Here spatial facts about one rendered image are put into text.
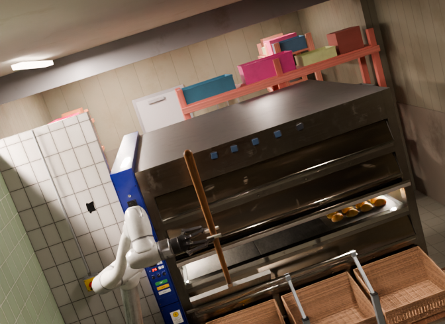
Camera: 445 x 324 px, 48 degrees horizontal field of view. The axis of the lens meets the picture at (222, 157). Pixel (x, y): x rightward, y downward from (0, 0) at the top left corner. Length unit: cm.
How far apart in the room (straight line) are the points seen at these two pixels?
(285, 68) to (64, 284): 384
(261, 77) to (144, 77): 482
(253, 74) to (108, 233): 331
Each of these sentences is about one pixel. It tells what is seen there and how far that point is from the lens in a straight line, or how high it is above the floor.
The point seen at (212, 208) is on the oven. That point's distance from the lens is 360.
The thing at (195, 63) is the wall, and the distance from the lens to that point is 1067.
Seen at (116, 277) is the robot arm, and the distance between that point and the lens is 265.
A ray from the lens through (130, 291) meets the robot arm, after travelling 297.
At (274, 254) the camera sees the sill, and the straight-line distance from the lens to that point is 380.
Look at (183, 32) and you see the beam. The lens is 733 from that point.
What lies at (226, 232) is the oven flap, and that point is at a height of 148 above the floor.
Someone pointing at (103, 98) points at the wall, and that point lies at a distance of 1083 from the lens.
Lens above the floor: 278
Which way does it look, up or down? 13 degrees down
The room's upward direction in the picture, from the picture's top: 18 degrees counter-clockwise
